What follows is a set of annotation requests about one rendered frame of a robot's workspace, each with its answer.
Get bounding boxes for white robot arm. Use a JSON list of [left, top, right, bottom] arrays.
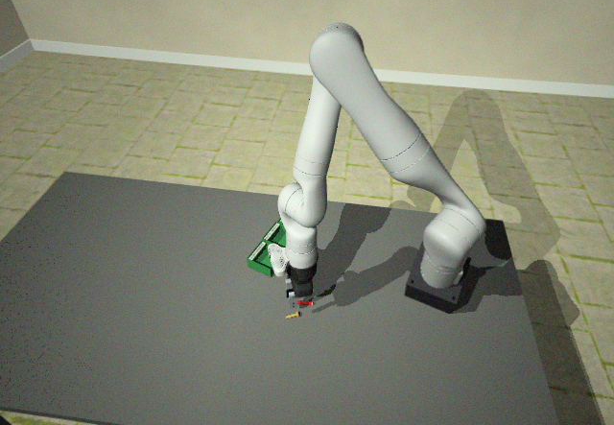
[[277, 23, 486, 289]]

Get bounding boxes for green three-compartment bin rack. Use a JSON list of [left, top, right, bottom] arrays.
[[247, 218, 286, 277]]

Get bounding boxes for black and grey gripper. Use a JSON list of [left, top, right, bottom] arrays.
[[268, 244, 319, 309]]

